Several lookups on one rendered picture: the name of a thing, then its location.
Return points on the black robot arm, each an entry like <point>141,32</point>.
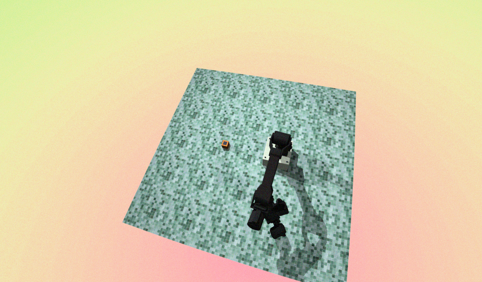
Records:
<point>263,194</point>

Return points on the orange block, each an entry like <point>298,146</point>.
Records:
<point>225,144</point>

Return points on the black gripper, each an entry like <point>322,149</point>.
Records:
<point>278,230</point>

